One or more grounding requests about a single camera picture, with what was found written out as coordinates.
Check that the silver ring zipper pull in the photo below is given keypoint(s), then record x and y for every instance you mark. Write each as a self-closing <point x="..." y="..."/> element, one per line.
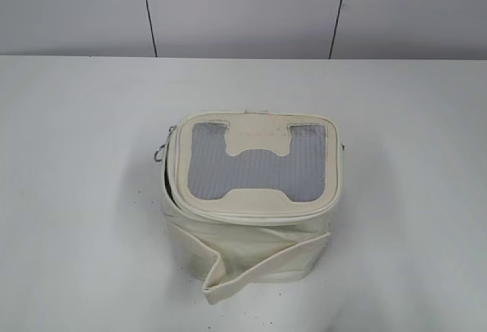
<point x="159" y="154"/>

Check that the cream zippered fabric bag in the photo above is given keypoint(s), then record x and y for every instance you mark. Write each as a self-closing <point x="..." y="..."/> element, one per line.
<point x="249" y="195"/>

